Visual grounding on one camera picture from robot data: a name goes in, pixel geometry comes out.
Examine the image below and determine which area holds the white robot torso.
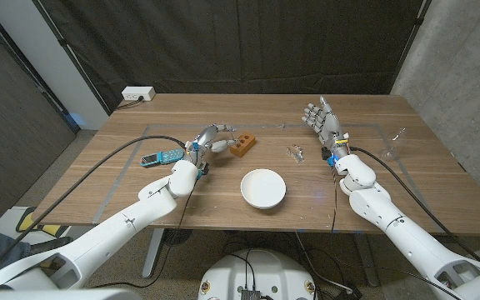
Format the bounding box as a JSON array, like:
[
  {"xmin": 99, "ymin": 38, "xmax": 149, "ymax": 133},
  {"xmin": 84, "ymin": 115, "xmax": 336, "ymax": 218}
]
[{"xmin": 197, "ymin": 248, "xmax": 317, "ymax": 300}]

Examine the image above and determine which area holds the blue toy flip phone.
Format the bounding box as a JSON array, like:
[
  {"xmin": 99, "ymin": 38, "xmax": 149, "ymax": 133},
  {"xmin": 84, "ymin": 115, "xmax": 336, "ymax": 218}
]
[{"xmin": 139, "ymin": 148, "xmax": 186, "ymax": 168}]

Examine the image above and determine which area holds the black power adapter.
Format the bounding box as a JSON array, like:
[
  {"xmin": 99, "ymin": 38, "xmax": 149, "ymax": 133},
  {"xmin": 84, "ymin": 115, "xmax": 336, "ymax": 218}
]
[{"xmin": 333, "ymin": 285, "xmax": 364, "ymax": 300}]

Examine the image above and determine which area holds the small clear crumpled plastic piece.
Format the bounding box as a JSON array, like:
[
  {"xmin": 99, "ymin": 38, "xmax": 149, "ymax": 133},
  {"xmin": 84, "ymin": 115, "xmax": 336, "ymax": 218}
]
[{"xmin": 286, "ymin": 144, "xmax": 306, "ymax": 163}]

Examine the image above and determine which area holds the black round floor disk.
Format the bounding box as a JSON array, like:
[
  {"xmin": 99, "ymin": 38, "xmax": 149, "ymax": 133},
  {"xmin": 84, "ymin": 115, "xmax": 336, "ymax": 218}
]
[{"xmin": 162, "ymin": 227, "xmax": 193, "ymax": 247}]

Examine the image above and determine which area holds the white power strip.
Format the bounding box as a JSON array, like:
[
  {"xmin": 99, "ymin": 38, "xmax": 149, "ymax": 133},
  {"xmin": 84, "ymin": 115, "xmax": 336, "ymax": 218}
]
[{"xmin": 121, "ymin": 86, "xmax": 157, "ymax": 102}]

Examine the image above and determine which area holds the white table leg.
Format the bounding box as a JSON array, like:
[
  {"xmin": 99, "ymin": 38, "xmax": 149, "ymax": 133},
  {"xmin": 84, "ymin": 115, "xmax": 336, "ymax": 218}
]
[{"xmin": 142, "ymin": 227, "xmax": 166, "ymax": 279}]

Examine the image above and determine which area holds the thin black left hand cable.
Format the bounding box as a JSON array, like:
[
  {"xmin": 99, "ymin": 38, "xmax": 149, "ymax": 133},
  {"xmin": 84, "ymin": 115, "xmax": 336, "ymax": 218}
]
[{"xmin": 92, "ymin": 178, "xmax": 198, "ymax": 289}]

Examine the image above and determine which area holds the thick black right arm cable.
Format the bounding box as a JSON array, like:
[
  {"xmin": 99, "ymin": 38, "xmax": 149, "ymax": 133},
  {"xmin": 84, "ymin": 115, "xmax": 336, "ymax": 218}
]
[{"xmin": 349, "ymin": 145, "xmax": 480, "ymax": 264}]

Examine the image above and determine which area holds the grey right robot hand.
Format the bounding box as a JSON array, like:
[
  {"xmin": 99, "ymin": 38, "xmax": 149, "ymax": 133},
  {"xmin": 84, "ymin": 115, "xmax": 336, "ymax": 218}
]
[{"xmin": 301, "ymin": 95, "xmax": 352, "ymax": 162}]

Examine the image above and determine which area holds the grey finned device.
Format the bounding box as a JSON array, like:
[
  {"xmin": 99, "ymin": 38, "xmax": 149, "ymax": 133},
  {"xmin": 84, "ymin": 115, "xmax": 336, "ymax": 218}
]
[{"xmin": 239, "ymin": 287, "xmax": 262, "ymax": 300}]

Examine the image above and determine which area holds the thin black hand cable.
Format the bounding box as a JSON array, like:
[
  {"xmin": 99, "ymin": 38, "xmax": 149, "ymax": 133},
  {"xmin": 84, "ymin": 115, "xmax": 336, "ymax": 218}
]
[
  {"xmin": 329, "ymin": 164, "xmax": 464, "ymax": 300},
  {"xmin": 92, "ymin": 178, "xmax": 198, "ymax": 289}
]

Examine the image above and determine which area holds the thin black right hand cable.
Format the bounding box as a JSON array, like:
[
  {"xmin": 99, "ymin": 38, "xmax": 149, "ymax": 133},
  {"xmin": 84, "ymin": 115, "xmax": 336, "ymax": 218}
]
[{"xmin": 329, "ymin": 164, "xmax": 464, "ymax": 300}]

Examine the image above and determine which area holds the dark grey door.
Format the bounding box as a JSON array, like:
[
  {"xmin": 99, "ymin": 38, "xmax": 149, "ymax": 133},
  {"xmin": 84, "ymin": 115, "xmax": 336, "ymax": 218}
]
[{"xmin": 0, "ymin": 7, "xmax": 78, "ymax": 222}]

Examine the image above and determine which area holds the white floor base plate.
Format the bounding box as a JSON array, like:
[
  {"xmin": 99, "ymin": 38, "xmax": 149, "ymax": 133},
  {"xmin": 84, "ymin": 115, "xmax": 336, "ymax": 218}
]
[{"xmin": 0, "ymin": 206, "xmax": 78, "ymax": 247}]

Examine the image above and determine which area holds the brown block with holes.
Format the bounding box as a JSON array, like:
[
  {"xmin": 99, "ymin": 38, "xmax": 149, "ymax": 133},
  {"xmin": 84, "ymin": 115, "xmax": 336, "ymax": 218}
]
[{"xmin": 229, "ymin": 132, "xmax": 257, "ymax": 158}]

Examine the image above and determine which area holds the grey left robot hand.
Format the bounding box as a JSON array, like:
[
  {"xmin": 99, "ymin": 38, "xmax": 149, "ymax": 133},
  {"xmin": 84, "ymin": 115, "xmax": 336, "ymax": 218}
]
[{"xmin": 183, "ymin": 122, "xmax": 241, "ymax": 170}]

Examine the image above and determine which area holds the black backdrop curtain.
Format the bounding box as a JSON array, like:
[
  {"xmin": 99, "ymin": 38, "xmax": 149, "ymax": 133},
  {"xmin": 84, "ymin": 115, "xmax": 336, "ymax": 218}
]
[{"xmin": 33, "ymin": 0, "xmax": 427, "ymax": 114}]

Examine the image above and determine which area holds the yellow and black floor object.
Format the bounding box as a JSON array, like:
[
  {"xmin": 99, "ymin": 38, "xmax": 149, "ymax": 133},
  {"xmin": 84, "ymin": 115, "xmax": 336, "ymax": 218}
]
[{"xmin": 16, "ymin": 207, "xmax": 64, "ymax": 237}]

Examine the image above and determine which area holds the grey table leg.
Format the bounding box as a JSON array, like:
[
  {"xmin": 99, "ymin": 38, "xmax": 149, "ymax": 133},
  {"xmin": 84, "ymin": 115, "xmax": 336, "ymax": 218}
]
[{"xmin": 354, "ymin": 232, "xmax": 381, "ymax": 288}]

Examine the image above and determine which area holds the black power strip cord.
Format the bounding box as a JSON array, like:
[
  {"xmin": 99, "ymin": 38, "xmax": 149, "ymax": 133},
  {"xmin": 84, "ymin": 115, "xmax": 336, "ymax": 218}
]
[{"xmin": 116, "ymin": 96, "xmax": 144, "ymax": 110}]

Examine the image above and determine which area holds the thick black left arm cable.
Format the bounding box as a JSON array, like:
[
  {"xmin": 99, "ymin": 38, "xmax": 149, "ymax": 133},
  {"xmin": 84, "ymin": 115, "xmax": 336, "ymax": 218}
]
[{"xmin": 0, "ymin": 134, "xmax": 188, "ymax": 278}]

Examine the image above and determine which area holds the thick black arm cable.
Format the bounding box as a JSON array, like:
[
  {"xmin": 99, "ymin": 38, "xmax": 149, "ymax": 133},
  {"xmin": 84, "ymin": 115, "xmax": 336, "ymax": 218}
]
[
  {"xmin": 0, "ymin": 134, "xmax": 188, "ymax": 278},
  {"xmin": 349, "ymin": 145, "xmax": 480, "ymax": 264}
]

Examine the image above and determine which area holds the clear glass flask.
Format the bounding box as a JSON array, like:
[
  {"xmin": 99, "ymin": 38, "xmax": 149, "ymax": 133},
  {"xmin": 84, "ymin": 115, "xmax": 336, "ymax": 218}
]
[{"xmin": 383, "ymin": 127, "xmax": 408, "ymax": 162}]

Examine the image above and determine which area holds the white round dish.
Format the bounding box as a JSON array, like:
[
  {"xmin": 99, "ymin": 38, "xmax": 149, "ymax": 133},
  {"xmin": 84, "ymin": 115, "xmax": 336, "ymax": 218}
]
[{"xmin": 240, "ymin": 167, "xmax": 288, "ymax": 210}]

